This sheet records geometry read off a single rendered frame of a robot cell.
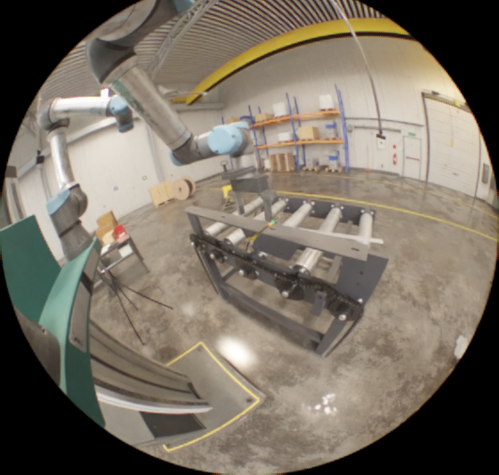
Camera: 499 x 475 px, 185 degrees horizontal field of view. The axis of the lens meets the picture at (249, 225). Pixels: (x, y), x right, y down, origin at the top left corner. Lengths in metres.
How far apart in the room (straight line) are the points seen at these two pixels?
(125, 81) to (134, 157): 10.45
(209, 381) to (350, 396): 1.09
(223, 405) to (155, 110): 1.40
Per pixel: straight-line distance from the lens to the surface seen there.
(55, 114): 0.77
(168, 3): 0.31
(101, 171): 10.70
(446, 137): 10.81
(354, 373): 1.60
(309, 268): 0.83
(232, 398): 1.21
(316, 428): 1.57
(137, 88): 0.38
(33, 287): 0.53
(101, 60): 0.38
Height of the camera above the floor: 1.49
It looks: 28 degrees down
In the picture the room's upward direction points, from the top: 12 degrees counter-clockwise
